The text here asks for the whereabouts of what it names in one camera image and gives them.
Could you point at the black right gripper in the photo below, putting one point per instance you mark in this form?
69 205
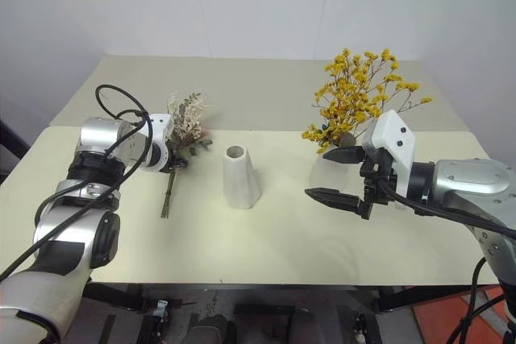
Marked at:
375 189

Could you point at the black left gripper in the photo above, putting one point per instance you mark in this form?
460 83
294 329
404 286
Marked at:
176 161

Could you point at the white dried flower bouquet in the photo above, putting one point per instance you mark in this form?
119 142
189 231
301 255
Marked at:
186 120

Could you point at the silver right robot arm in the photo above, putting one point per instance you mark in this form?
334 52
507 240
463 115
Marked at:
471 187

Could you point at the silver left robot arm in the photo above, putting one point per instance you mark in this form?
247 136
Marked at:
68 223

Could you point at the yellow flower bouquet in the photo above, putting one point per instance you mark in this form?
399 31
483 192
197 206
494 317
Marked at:
354 96

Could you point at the white ceramic vase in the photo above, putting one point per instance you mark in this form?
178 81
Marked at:
332 176
240 183

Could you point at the dark rounded shape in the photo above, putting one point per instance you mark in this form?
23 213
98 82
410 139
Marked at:
207 330

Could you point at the red floor mat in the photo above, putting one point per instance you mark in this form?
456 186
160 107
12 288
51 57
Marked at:
455 312

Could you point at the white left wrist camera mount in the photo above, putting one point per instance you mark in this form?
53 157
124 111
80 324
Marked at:
163 126

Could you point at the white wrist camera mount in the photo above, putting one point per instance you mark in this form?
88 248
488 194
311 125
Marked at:
163 126
393 138

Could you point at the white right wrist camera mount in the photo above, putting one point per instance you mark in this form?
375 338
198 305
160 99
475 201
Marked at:
393 138

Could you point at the black table frame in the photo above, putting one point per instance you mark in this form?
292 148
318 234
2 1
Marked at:
225 287

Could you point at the black stand frame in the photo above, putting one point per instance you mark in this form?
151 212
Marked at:
11 144

